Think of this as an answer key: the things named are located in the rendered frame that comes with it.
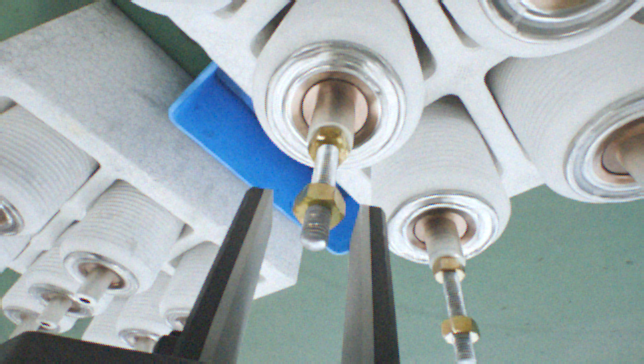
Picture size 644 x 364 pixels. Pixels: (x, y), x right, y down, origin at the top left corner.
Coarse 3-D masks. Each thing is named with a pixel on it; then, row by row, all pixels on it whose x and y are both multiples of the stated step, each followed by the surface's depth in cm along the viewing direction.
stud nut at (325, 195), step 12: (300, 192) 12; (312, 192) 12; (324, 192) 12; (336, 192) 12; (300, 204) 12; (312, 204) 12; (324, 204) 12; (336, 204) 12; (300, 216) 12; (336, 216) 12
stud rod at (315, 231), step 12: (324, 156) 14; (336, 156) 14; (324, 168) 13; (336, 168) 14; (312, 180) 13; (324, 180) 13; (312, 216) 11; (324, 216) 12; (312, 228) 11; (324, 228) 11; (300, 240) 11; (312, 240) 11; (324, 240) 11
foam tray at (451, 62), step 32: (256, 0) 21; (288, 0) 21; (416, 0) 20; (192, 32) 23; (224, 32) 23; (256, 32) 22; (416, 32) 31; (448, 32) 21; (224, 64) 24; (448, 64) 22; (480, 64) 22; (480, 96) 24; (480, 128) 25; (512, 128) 31; (512, 160) 27; (352, 192) 31; (512, 192) 29
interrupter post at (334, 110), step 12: (324, 96) 17; (336, 96) 17; (324, 108) 16; (336, 108) 16; (348, 108) 16; (312, 120) 16; (324, 120) 15; (336, 120) 15; (348, 120) 16; (312, 132) 15; (348, 132) 15
